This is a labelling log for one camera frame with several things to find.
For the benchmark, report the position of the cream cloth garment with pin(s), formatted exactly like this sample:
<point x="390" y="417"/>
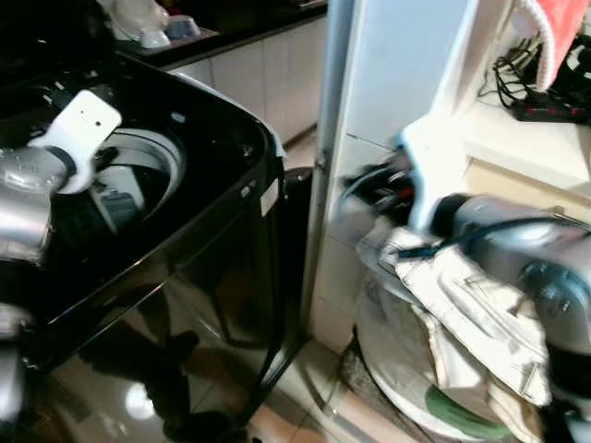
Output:
<point x="471" y="314"/>

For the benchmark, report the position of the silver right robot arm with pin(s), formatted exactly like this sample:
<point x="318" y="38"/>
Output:
<point x="536" y="258"/>

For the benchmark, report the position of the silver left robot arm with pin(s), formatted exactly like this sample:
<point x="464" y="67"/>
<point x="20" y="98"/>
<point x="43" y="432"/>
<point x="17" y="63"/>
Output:
<point x="23" y="194"/>

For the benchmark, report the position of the black top-load washing machine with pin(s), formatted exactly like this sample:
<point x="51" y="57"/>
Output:
<point x="185" y="258"/>

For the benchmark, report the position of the grey washer drum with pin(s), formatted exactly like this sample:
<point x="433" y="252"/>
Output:
<point x="148" y="171"/>

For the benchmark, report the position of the silver metal pole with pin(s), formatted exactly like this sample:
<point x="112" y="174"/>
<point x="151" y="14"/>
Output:
<point x="325" y="138"/>

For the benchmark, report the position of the white appliance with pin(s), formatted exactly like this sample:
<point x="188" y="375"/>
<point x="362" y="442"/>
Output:
<point x="138" y="20"/>

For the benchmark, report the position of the small blue cup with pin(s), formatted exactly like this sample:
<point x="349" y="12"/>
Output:
<point x="183" y="26"/>

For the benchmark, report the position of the white counter with black top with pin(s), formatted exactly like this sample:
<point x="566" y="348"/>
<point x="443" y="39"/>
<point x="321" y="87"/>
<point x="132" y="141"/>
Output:
<point x="268" y="83"/>

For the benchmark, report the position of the white round laundry basket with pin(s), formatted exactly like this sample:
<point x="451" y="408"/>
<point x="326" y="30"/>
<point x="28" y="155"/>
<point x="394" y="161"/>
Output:
<point x="392" y="355"/>

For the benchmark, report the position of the dark floor mat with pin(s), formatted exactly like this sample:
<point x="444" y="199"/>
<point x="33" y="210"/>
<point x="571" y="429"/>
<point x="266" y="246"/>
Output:
<point x="360" y="383"/>

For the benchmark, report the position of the red towel with white trim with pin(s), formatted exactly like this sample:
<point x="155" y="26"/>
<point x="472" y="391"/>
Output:
<point x="563" y="32"/>

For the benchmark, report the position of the green cloth item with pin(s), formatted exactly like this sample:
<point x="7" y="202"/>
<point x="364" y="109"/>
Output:
<point x="462" y="420"/>

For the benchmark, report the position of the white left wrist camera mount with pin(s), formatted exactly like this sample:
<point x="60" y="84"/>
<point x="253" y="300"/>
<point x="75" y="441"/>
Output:
<point x="81" y="120"/>

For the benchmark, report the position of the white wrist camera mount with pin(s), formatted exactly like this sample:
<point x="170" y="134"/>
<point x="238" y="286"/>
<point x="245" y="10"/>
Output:
<point x="432" y="171"/>
<point x="81" y="120"/>

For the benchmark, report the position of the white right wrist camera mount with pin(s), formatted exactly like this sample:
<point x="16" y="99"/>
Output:
<point x="432" y="171"/>

